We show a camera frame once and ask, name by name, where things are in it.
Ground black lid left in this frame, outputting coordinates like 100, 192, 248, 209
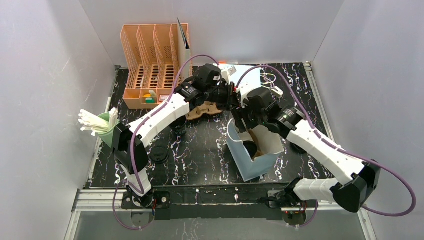
149, 146, 170, 164

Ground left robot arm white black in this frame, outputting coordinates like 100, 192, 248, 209
110, 63, 239, 198

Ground light blue paper bag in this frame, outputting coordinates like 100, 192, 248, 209
226, 119, 285, 182

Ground orange plastic file organizer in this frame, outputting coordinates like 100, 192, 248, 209
120, 23, 180, 110

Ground small red white box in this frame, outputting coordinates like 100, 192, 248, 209
158, 94, 169, 103

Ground black cup upright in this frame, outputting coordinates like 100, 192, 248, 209
169, 121, 187, 136

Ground brown cardboard cup carrier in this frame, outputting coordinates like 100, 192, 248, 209
248, 129, 264, 161

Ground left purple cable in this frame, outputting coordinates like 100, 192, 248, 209
112, 54, 221, 231

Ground aluminium frame rail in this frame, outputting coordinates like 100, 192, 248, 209
65, 185, 377, 240

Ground green yellow small items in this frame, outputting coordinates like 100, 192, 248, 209
142, 89, 157, 104

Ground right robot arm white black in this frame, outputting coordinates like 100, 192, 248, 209
228, 87, 381, 213

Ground black base rail bar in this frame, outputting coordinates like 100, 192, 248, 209
119, 182, 318, 221

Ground purple cable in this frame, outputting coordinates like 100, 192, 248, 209
234, 64, 417, 228
112, 54, 221, 231

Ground grey folder in organizer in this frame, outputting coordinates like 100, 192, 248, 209
177, 18, 191, 81

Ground black cup with shiny contents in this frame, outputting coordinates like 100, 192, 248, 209
243, 140, 258, 159

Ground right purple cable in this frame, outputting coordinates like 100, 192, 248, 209
234, 64, 417, 228

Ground green straw holder cup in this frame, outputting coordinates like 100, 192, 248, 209
97, 111, 120, 148

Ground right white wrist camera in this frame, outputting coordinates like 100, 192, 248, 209
236, 68, 262, 108

